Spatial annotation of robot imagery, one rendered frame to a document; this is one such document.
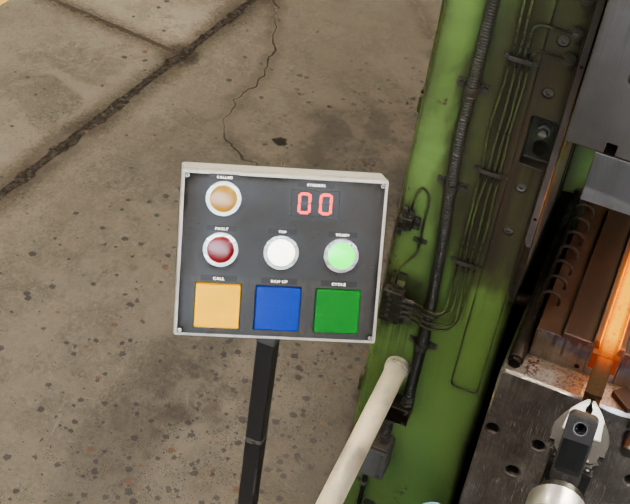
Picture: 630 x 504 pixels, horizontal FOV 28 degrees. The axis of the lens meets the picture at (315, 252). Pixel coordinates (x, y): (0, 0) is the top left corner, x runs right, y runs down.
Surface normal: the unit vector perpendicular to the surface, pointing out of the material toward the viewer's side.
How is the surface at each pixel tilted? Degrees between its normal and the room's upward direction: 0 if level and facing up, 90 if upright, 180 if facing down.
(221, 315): 60
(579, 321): 0
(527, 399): 90
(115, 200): 0
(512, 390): 90
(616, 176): 90
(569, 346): 90
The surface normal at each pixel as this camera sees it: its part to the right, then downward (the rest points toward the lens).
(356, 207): 0.10, 0.22
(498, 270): -0.37, 0.59
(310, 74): 0.11, -0.73
